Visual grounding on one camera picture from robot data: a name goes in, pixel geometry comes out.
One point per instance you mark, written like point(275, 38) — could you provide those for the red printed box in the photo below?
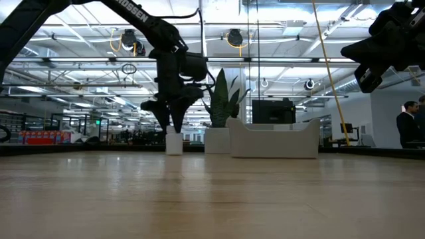
point(44, 137)

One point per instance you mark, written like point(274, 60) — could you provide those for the black aluminium table frame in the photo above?
point(99, 150)

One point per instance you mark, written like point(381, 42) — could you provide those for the small black ceiling reel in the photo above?
point(309, 84)

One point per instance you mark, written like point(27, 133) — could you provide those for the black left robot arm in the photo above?
point(156, 30)

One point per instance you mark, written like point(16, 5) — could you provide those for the silver ventilation duct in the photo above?
point(342, 88)

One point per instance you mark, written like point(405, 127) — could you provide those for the black computer monitor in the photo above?
point(347, 128)

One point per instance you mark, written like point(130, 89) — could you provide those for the black equipment cabinet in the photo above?
point(274, 113)

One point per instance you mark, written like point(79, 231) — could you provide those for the green snake plant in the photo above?
point(222, 106)

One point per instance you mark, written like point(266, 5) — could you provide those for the person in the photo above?
point(422, 116)
point(406, 129)

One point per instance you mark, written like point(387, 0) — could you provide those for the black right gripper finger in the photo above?
point(368, 51)

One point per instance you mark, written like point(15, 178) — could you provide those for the translucent plastic basket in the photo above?
point(275, 144)

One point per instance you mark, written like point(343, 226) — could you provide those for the white pill bottle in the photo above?
point(174, 144)

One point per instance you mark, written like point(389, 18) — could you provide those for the black desk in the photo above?
point(343, 142)

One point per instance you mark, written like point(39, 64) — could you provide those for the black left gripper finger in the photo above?
point(162, 113)
point(182, 106)

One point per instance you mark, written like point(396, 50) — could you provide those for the white planter pot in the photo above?
point(216, 141)

